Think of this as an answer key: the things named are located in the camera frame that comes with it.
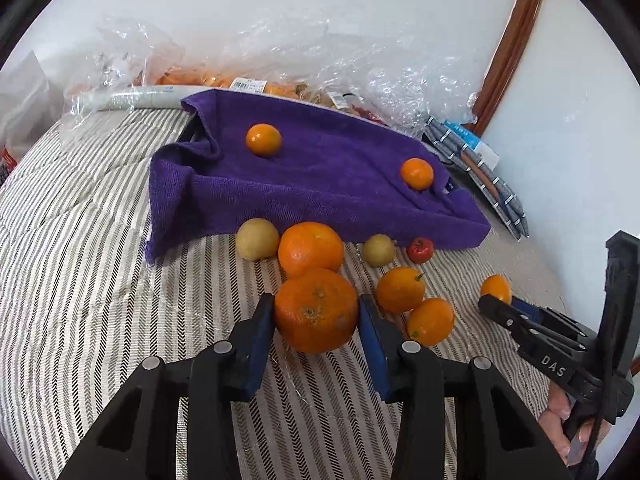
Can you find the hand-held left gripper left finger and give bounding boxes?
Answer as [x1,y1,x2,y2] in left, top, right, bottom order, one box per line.
[59,294,276,480]

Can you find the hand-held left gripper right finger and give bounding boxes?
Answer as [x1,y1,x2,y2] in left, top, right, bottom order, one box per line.
[357,294,573,480]

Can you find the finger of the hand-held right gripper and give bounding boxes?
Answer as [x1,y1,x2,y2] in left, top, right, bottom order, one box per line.
[540,307,598,348]
[477,294,583,361]

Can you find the large orange with rough skin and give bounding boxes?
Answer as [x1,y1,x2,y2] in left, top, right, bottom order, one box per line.
[273,267,360,355]

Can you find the small orange with stem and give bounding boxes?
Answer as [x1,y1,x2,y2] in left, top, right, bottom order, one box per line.
[375,266,427,315]

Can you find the small yellow-green fruit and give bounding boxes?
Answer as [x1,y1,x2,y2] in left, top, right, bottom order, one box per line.
[362,234,397,268]

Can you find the large yellow-green fruit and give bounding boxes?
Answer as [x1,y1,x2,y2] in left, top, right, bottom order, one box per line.
[236,218,281,261]

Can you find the large smooth orange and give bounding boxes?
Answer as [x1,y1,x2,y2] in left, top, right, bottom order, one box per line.
[277,221,346,281]

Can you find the small red fruit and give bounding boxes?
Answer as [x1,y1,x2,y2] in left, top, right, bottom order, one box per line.
[406,237,434,264]

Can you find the black tray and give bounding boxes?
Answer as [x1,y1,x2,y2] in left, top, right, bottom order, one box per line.
[177,110,221,146]

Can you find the pack of red fruits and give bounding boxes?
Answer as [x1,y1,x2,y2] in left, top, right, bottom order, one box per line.
[349,101,390,127]

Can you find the clear bag of yellow fruits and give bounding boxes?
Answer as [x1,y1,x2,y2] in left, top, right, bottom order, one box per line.
[299,85,352,109]

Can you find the person's right hand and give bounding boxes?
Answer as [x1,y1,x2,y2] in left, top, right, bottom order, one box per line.
[539,392,613,467]

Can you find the grey checked cloth bundle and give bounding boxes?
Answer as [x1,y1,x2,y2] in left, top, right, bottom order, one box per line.
[422,116,531,240]

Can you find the medium orange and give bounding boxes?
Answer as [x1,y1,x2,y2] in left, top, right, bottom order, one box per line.
[399,158,435,192]
[245,123,283,158]

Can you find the blue and white packet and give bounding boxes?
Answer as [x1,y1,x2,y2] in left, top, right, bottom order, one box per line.
[442,120,501,171]

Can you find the purple towel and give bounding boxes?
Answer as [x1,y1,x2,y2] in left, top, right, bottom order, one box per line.
[145,88,492,263]

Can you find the clear bag of oranges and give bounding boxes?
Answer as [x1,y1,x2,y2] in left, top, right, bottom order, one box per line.
[152,71,301,100]

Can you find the white printed roll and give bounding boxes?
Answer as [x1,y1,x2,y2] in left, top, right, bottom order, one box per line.
[82,85,208,113]

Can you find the large clear plastic wrap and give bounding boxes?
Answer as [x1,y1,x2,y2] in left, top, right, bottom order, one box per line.
[62,7,481,138]

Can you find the red packet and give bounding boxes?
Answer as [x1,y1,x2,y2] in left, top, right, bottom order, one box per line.
[0,147,19,186]

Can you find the white plastic bag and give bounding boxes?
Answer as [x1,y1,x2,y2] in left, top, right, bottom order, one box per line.
[0,50,57,161]

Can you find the brown wooden frame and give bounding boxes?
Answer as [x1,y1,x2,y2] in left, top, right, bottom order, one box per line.
[472,0,549,136]

